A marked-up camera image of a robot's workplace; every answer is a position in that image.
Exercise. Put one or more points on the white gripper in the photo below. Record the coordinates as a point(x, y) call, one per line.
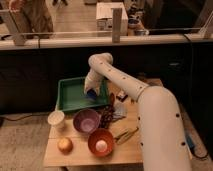
point(93, 81)

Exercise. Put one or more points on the blue sponge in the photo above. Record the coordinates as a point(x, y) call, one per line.
point(91, 94)

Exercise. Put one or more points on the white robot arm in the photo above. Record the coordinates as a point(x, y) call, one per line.
point(162, 136)

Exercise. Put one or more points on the green plastic tray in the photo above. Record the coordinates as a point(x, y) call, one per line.
point(71, 95)

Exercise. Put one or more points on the small rectangular box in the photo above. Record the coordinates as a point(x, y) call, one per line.
point(121, 96)

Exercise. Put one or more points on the brown patterned cloth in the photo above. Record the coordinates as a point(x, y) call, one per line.
point(107, 113)

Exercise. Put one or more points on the light blue cloth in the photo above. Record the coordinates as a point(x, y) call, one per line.
point(120, 110)

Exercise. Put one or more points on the purple bowl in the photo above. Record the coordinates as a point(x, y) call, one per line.
point(86, 121)

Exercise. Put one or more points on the white cup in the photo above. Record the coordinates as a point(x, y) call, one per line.
point(56, 119)

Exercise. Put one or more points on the red bowl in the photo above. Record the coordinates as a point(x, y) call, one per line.
point(101, 134)

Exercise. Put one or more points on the wooden table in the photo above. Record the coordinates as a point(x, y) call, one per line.
point(126, 153)

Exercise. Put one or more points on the olive tongs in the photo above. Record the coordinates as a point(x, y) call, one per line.
point(125, 135)

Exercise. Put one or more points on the white egg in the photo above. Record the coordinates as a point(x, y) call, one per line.
point(101, 146)

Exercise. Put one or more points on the white cardboard box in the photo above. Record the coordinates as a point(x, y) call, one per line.
point(104, 14)

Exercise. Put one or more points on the person in khaki pants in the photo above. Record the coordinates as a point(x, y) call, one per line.
point(36, 15)

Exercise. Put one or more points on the blue object on floor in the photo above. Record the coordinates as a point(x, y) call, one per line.
point(190, 142)

